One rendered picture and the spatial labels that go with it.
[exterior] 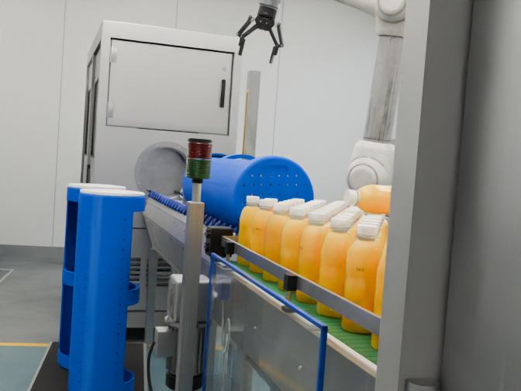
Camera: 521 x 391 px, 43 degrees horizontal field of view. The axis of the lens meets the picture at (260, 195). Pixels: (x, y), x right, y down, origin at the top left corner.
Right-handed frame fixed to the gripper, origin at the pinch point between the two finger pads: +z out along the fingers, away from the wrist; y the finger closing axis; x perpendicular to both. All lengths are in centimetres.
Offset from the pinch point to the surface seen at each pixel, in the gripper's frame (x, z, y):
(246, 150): 83, 45, -13
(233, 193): -62, 47, 21
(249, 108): 84, 23, -18
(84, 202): -15, 77, -52
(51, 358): 24, 169, -69
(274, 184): -56, 41, 32
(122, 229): -14, 84, -33
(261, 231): -91, 51, 39
